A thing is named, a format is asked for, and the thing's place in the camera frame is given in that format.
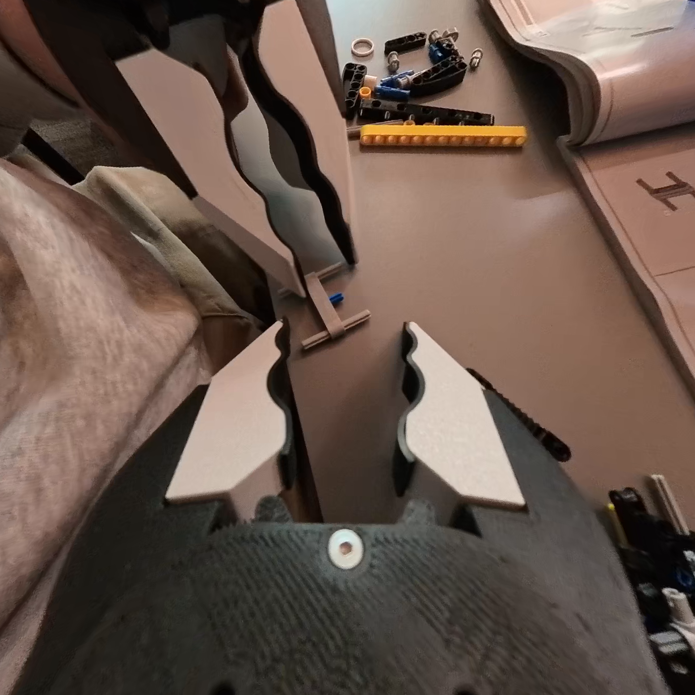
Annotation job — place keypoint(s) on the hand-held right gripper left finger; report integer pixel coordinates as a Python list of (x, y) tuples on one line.
[(233, 434)]

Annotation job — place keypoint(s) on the black and blue lego model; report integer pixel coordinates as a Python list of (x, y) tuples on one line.
[(651, 559)]

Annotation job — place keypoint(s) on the dark blue lego piece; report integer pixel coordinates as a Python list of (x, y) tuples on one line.
[(442, 52)]

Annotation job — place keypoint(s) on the white ridged lego axle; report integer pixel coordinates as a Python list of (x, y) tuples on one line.
[(669, 502)]

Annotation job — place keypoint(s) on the grey lego pin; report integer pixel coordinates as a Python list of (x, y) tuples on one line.
[(444, 36), (476, 57), (395, 61)]

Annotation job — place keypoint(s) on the short black lego beam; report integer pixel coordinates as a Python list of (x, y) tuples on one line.
[(407, 44)]

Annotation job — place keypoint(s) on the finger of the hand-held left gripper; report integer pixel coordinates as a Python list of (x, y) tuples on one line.
[(309, 81), (179, 135)]

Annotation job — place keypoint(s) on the long black lego beam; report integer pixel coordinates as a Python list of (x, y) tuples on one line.
[(434, 114)]

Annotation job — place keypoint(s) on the grey knit fabric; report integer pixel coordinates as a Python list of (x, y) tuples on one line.
[(27, 103)]

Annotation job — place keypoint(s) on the grey H-shaped lego assembly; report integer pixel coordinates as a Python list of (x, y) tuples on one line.
[(326, 315)]

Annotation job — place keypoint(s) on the long yellow lego beam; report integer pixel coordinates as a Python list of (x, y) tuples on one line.
[(445, 135)]

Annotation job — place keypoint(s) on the blue lego connector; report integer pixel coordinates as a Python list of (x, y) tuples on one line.
[(392, 93), (393, 81)]

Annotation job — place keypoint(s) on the black toothed lego rack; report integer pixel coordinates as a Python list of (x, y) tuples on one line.
[(524, 421)]

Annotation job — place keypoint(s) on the person's left hand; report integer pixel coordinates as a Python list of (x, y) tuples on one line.
[(236, 87)]

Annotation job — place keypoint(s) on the black angled lego beam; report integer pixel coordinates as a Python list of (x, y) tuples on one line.
[(354, 87)]

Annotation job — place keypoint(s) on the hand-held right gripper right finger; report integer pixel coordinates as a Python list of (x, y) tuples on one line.
[(461, 445)]

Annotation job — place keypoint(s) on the lego instruction booklet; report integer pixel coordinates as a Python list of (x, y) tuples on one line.
[(624, 81)]

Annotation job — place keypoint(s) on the person's grey sweatpants leg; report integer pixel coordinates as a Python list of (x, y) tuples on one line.
[(81, 336)]

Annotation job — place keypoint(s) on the black curved lego beam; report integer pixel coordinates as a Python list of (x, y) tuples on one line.
[(440, 70)]

